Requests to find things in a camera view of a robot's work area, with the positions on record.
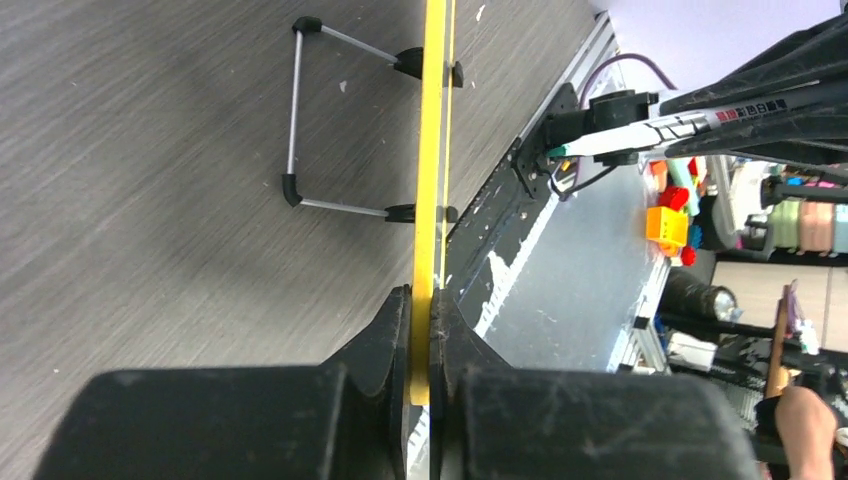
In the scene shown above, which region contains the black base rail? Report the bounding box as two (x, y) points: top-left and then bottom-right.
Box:
(445, 82), (584, 286)

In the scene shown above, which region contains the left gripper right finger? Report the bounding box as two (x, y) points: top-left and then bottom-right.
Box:
(430, 292), (760, 479)

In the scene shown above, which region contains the yellow framed whiteboard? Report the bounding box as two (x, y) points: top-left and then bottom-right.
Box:
(280, 0), (465, 408)

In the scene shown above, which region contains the white slotted cable duct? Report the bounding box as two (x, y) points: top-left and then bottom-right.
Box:
(407, 198), (556, 480)

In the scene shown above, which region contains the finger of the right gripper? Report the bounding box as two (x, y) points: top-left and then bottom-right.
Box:
(665, 116), (847, 165)
(660, 13), (847, 115)

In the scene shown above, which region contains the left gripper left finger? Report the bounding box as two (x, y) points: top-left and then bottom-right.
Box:
(34, 286), (411, 479)

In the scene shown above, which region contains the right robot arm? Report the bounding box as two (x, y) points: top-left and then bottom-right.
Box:
(543, 13), (847, 165)

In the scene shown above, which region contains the colourful toy blocks pile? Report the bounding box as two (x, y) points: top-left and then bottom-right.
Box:
(645, 157), (707, 267)

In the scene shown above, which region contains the green whiteboard marker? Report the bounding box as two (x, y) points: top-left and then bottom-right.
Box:
(546, 96), (803, 158)

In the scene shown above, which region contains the aluminium frame rail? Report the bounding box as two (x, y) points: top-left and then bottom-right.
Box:
(518, 12), (618, 140)

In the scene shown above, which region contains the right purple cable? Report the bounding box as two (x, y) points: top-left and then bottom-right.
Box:
(576, 52), (678, 200)

